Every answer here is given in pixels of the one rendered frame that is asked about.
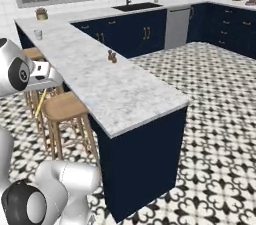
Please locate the steel dishwasher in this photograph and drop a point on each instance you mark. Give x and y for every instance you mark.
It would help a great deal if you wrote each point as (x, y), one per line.
(177, 27)

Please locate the brown salt shaker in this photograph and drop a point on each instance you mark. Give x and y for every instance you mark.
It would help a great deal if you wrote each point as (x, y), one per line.
(114, 59)

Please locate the navy dining counter base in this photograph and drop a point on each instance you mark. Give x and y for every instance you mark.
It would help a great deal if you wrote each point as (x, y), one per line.
(140, 162)

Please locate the navy cupboard run under sink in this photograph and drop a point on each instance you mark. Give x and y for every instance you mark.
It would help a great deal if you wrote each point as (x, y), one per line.
(130, 34)

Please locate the black sink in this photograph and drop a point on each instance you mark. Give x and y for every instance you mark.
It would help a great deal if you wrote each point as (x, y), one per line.
(136, 6)

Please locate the navy cupboard run with drawers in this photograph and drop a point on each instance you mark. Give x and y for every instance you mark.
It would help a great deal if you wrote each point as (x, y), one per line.
(230, 27)

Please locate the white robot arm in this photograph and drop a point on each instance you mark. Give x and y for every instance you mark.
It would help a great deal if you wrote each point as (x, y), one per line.
(56, 182)

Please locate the beige plant pot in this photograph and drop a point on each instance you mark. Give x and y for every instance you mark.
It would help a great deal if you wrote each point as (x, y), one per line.
(41, 14)

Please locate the wooden bar stool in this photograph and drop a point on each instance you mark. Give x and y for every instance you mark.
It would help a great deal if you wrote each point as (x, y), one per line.
(65, 106)
(33, 53)

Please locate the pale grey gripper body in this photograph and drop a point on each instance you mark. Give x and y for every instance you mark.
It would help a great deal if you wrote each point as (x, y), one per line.
(55, 79)

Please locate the brown pepper shaker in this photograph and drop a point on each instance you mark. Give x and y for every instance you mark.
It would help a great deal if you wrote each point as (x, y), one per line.
(110, 55)

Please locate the clear glass cup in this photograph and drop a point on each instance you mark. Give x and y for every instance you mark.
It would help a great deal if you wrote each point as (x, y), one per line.
(38, 34)

